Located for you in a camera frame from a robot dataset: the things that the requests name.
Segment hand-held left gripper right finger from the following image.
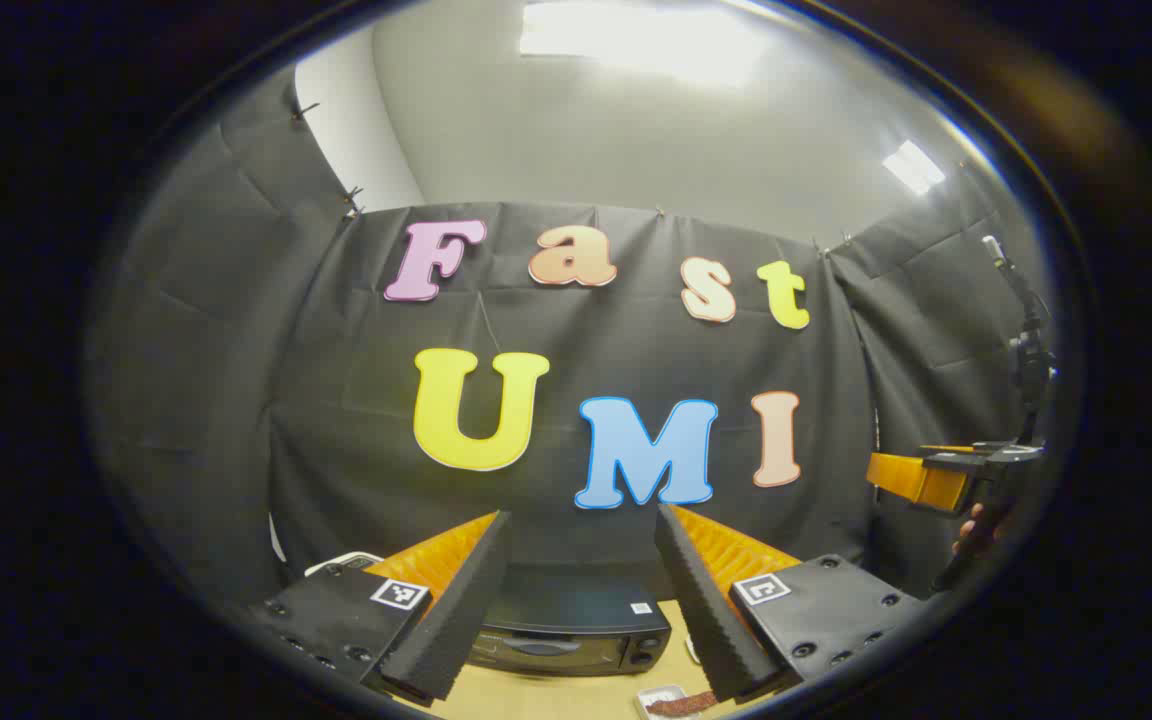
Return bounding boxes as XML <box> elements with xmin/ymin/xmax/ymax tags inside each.
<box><xmin>654</xmin><ymin>503</ymin><xmax>927</xmax><ymax>704</ymax></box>

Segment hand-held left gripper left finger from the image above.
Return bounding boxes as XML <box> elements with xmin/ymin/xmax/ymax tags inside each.
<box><xmin>246</xmin><ymin>510</ymin><xmax>514</xmax><ymax>706</ymax></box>

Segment reddish brown meat strip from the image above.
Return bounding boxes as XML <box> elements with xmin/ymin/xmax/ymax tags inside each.
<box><xmin>645</xmin><ymin>692</ymin><xmax>718</xmax><ymax>717</ymax></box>

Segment black electric oven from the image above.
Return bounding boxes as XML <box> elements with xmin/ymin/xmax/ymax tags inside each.
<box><xmin>466</xmin><ymin>562</ymin><xmax>674</xmax><ymax>678</ymax></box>

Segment white ribbed rectangular dish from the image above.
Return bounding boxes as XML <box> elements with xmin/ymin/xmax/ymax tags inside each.
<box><xmin>636</xmin><ymin>684</ymin><xmax>703</xmax><ymax>720</ymax></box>

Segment white toaster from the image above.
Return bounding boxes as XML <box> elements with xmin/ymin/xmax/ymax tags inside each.
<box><xmin>304</xmin><ymin>551</ymin><xmax>385</xmax><ymax>579</ymax></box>

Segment small ceiling light panel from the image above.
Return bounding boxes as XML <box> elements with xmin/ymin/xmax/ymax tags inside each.
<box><xmin>882</xmin><ymin>140</ymin><xmax>947</xmax><ymax>196</ymax></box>

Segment black backdrop cloth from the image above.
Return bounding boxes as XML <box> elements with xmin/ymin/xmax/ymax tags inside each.
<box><xmin>86</xmin><ymin>65</ymin><xmax>1062</xmax><ymax>611</ymax></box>

